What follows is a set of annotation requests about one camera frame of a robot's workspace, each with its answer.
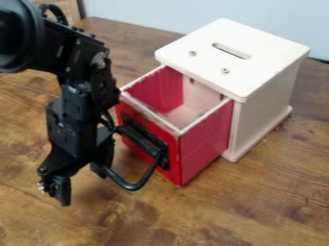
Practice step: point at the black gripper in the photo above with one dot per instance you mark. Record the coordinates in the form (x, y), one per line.
(81, 139)

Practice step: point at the red drawer front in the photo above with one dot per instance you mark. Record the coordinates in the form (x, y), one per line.
(182, 112)

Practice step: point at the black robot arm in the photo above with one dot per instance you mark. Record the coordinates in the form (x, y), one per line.
(39, 41)

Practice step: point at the white wooden box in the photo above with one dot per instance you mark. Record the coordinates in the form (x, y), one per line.
(251, 66)

